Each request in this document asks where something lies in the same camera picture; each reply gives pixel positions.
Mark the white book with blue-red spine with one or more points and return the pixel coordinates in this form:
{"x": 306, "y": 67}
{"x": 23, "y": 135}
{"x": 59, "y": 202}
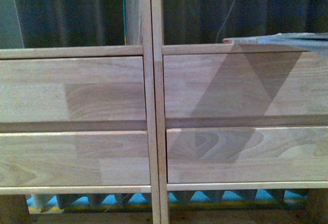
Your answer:
{"x": 314, "y": 42}

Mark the right wooden shelf unit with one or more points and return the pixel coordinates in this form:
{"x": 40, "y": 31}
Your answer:
{"x": 240, "y": 117}

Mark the wooden shelf unit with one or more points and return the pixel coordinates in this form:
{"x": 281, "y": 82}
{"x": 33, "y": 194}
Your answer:
{"x": 78, "y": 120}
{"x": 240, "y": 117}

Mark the left wooden shelf unit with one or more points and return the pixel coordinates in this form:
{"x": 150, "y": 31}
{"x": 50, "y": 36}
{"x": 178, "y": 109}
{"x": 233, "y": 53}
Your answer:
{"x": 78, "y": 120}

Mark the blue yellow floor mat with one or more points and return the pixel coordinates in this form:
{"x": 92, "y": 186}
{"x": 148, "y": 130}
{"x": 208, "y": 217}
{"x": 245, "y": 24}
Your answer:
{"x": 281, "y": 199}

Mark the dark corrugated back curtain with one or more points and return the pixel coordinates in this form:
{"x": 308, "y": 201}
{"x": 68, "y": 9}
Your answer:
{"x": 83, "y": 23}

